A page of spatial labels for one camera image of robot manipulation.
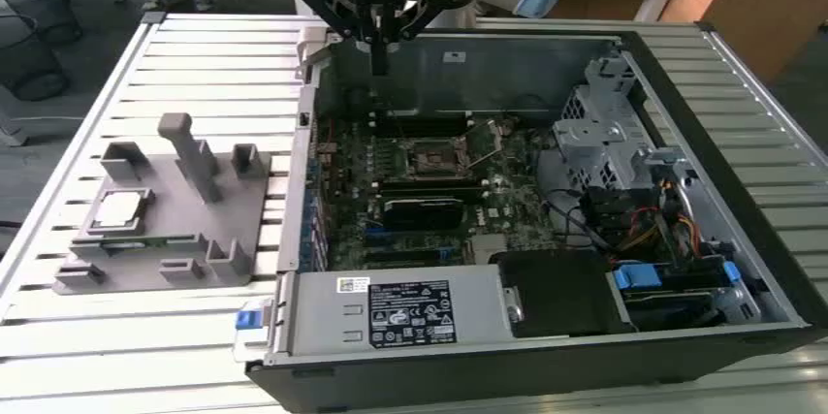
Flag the metal socket cover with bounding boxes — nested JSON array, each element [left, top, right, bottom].
[[461, 117, 513, 168]]

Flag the silver CPU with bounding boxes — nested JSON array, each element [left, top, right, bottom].
[[89, 189, 148, 231]]

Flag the CPU socket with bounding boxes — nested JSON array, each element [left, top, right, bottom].
[[400, 136, 472, 180]]

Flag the green motherboard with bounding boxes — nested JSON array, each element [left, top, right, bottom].
[[313, 115, 559, 273]]

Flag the silver drive cage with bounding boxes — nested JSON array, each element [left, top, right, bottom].
[[552, 57, 659, 192]]

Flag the black graphics card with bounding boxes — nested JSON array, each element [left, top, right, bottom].
[[379, 194, 468, 234]]

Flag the black mesh waste bin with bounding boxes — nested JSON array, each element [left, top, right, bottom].
[[0, 0, 84, 47], [0, 14, 69, 103]]

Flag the silver chipset heatsink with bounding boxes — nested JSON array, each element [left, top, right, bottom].
[[469, 234, 509, 265]]

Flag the black expansion slot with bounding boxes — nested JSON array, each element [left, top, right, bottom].
[[365, 247, 455, 270]]

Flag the wooden cabinet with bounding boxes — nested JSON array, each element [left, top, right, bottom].
[[660, 0, 828, 85]]

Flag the grey furniture foot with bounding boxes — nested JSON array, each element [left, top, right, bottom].
[[0, 106, 31, 147]]

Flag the grey plastic parts rack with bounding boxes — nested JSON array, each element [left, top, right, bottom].
[[51, 111, 273, 297]]

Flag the green RAM stick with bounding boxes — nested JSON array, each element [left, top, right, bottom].
[[96, 235, 196, 249]]

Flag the black plastic air shroud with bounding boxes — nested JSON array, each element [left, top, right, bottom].
[[488, 248, 636, 340]]

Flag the silver power supply black label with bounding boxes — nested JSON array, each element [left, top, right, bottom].
[[269, 266, 523, 357]]

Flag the hard disk in blue carrier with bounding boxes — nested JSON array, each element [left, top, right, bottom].
[[608, 261, 743, 331]]

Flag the blue case release latch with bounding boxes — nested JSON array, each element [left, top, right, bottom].
[[236, 310, 267, 333]]

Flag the black PC case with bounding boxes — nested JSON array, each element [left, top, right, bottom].
[[229, 20, 828, 414]]

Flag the silver disk bay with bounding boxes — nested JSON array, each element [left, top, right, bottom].
[[607, 253, 768, 334]]

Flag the yellow red power wires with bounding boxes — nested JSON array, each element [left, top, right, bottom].
[[611, 178, 704, 260]]

